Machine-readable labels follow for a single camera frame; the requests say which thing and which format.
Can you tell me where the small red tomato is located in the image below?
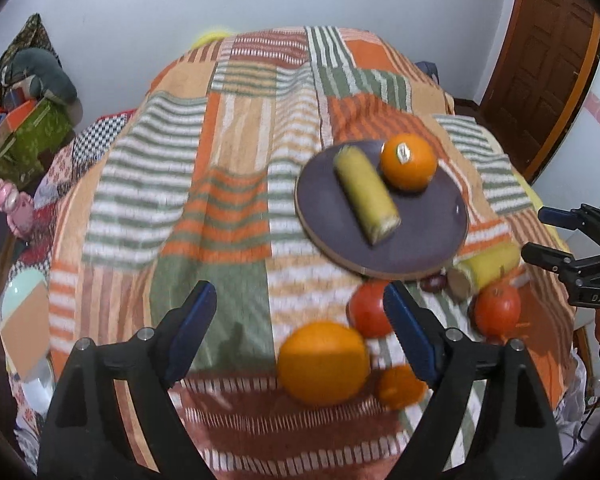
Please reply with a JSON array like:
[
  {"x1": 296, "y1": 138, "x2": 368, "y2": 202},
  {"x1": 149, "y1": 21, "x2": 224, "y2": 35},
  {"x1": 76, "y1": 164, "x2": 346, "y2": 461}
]
[{"x1": 472, "y1": 282, "x2": 521, "y2": 338}]

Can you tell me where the wooden door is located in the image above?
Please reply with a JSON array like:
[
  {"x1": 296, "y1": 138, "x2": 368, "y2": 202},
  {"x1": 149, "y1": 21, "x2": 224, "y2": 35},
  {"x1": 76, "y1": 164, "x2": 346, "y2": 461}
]
[{"x1": 480, "y1": 0, "x2": 600, "y2": 182}]

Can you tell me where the patchwork striped bedspread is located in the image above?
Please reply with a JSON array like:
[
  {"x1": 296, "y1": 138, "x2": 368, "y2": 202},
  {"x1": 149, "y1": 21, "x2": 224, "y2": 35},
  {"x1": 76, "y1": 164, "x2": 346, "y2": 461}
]
[{"x1": 50, "y1": 26, "x2": 558, "y2": 479}]

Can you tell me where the pink toy figure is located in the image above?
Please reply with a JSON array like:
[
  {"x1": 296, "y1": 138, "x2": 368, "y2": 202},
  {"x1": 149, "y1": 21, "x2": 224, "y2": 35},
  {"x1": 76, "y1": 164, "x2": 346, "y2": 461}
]
[{"x1": 0, "y1": 179, "x2": 34, "y2": 240}]

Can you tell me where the green cardboard box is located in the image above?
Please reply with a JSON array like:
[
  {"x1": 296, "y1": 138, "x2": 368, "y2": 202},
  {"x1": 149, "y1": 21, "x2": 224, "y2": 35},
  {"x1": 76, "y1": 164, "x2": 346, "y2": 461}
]
[{"x1": 0, "y1": 99, "x2": 73, "y2": 188}]

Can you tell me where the large orange with sticker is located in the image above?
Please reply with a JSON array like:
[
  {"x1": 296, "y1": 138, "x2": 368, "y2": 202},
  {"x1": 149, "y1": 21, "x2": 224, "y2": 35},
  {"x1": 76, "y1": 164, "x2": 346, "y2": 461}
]
[{"x1": 379, "y1": 133, "x2": 438, "y2": 193}]

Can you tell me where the large red tomato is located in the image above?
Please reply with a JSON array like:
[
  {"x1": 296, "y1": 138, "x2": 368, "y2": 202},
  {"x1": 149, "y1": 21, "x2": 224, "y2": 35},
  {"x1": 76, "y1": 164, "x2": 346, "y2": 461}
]
[{"x1": 347, "y1": 280, "x2": 392, "y2": 339}]

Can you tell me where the thick yellow corn cob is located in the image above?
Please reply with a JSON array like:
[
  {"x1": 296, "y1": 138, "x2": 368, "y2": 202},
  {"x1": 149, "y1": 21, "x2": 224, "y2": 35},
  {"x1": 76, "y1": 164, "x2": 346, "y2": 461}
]
[{"x1": 446, "y1": 242, "x2": 520, "y2": 300}]

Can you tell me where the small mandarin orange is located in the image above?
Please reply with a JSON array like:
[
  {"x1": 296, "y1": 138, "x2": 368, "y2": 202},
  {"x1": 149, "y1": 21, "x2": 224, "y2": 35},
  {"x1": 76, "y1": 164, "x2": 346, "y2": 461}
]
[{"x1": 376, "y1": 364, "x2": 428, "y2": 411}]

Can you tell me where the grey plush toy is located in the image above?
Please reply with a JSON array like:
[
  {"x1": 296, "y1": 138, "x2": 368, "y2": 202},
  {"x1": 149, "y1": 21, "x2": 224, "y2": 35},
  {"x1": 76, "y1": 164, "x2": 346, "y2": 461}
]
[{"x1": 2, "y1": 48, "x2": 78, "y2": 106}]

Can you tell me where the dark red grape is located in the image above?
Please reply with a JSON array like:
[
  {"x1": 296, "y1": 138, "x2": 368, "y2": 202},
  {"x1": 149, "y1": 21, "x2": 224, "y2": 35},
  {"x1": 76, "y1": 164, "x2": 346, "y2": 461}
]
[{"x1": 419, "y1": 272, "x2": 448, "y2": 294}]

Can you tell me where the slim yellow corn cob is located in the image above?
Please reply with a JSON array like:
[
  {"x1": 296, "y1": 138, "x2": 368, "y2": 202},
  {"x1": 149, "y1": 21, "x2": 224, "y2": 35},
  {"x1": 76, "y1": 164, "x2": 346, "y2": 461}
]
[{"x1": 332, "y1": 144, "x2": 401, "y2": 245}]

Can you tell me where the dark purple round plate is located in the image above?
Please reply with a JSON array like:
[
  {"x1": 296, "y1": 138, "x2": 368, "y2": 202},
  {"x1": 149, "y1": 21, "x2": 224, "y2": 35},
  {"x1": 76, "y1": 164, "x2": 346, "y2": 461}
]
[{"x1": 294, "y1": 141, "x2": 469, "y2": 281}]

